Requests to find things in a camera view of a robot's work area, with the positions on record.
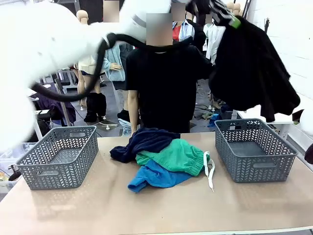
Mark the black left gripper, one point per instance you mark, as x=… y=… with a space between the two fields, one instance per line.
x=220 y=11

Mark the black garment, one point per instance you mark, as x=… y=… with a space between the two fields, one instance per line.
x=249 y=68

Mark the navy blue garment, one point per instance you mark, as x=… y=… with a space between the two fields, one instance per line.
x=146 y=142

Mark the bright blue garment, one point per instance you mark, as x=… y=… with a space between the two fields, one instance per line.
x=156 y=176

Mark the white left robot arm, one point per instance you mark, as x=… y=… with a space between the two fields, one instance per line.
x=49 y=36

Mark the person's right forearm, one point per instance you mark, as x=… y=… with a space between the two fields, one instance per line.
x=133 y=110

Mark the mannequin in white shirt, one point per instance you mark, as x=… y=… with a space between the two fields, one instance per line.
x=212 y=41

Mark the black tripod stand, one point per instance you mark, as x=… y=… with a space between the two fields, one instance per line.
x=267 y=24

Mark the mannequin in light blue shirt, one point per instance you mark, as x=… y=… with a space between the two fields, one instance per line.
x=187 y=30

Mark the person in black t-shirt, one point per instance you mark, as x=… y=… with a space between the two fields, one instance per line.
x=166 y=85

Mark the blue fabric bundle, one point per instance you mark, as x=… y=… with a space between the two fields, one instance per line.
x=214 y=121

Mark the black trousers on fleece mannequin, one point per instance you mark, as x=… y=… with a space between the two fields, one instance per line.
x=123 y=115

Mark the grey woven plastic basket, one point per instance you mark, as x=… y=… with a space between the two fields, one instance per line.
x=244 y=171
x=61 y=176

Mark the light blue jeans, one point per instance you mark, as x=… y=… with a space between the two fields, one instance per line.
x=126 y=129

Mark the mannequin in cream jacket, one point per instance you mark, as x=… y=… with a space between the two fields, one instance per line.
x=86 y=66

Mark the black trousers on cream mannequin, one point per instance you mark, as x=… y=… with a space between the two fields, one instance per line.
x=95 y=105

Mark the silver metal pole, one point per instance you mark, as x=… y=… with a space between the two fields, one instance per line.
x=64 y=107

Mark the purple cloth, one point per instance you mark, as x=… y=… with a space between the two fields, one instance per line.
x=49 y=105

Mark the clear plastic storage bin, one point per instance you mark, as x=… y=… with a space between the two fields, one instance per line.
x=7 y=159

